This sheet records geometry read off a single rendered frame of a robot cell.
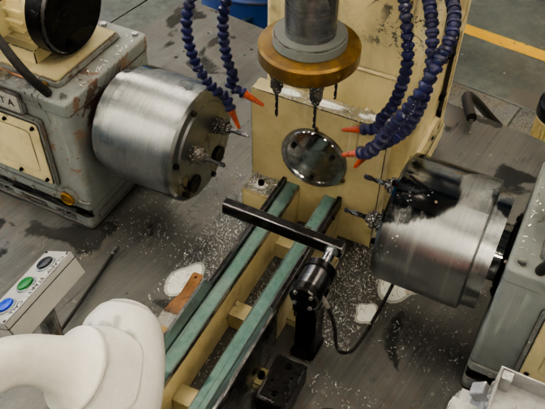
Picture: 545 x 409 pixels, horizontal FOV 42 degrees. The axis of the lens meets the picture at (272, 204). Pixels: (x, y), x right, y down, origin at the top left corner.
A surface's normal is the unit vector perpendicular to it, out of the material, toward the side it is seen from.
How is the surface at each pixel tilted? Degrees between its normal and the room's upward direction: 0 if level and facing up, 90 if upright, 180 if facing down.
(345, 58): 0
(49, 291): 63
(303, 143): 90
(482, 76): 0
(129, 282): 0
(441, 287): 92
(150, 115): 36
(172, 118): 28
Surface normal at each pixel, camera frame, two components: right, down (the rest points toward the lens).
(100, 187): 0.89, 0.33
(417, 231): -0.34, 0.06
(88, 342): 0.11, -0.77
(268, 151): -0.45, 0.65
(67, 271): 0.80, -0.01
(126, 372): 0.71, -0.26
